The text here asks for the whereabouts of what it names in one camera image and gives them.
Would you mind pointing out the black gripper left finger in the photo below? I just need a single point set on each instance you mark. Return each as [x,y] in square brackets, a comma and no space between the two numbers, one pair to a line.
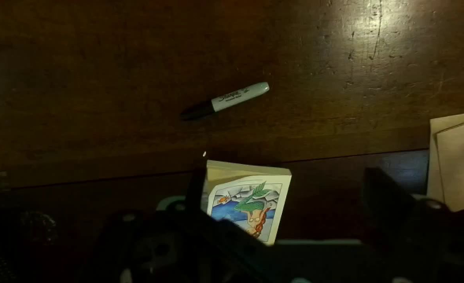
[196,182]

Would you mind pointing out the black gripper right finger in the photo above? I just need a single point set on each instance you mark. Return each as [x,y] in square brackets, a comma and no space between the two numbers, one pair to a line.
[386,204]

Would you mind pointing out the grey marker with black cap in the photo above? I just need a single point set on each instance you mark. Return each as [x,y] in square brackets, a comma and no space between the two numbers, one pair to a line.
[237,96]

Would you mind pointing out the dark wooden secretary desk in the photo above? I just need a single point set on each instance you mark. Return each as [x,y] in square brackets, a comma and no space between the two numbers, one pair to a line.
[84,78]

